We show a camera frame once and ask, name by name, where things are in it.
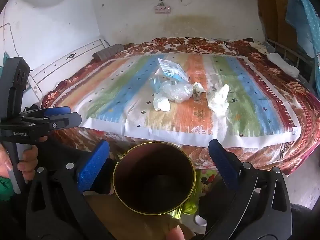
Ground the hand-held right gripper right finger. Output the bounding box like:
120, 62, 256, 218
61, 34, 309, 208
208, 139, 293, 240

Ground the small wrapper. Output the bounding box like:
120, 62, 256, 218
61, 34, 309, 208
192, 82, 205, 102

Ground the cream printed wrapper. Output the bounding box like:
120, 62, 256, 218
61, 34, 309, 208
207, 84, 230, 110

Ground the metal bed rail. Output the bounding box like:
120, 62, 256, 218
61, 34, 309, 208
265, 38, 315, 85

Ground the clear plastic cup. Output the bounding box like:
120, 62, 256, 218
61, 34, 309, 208
159, 81, 194, 103

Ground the white tissue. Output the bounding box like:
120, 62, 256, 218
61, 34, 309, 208
152, 93, 172, 112

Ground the dark bin with gold rim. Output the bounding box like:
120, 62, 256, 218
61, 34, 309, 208
112, 141, 196, 215

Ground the brown floral blanket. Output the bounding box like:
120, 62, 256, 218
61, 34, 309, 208
40, 37, 320, 175

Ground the light blue hanging cloth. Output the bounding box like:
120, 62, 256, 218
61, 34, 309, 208
285, 0, 309, 43

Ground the blue dotted cloth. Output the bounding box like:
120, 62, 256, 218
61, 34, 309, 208
292, 0, 320, 67

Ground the person's left hand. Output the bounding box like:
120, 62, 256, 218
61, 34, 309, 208
0, 145, 39, 182

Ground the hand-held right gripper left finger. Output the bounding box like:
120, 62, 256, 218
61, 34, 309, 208
25, 139, 118, 240

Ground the light blue wrapper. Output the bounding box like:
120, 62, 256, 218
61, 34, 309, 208
149, 76, 163, 94

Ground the white wrapper with red patch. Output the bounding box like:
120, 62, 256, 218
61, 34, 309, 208
154, 57, 190, 83

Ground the colourful cartoon bag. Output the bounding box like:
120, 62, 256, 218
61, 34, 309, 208
180, 169, 223, 215

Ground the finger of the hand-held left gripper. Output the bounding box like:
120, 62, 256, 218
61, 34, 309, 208
15, 112, 82, 132
21, 106, 72, 120

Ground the white rolled cloth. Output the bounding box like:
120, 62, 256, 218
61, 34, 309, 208
267, 52, 300, 78

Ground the cream cloth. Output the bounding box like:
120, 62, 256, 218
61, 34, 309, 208
249, 40, 269, 55

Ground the striped colourful mat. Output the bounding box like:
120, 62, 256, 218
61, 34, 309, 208
56, 52, 302, 148

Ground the white power strip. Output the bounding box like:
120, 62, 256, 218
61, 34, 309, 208
154, 5, 172, 14

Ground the white headboard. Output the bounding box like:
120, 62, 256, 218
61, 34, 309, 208
26, 39, 110, 105

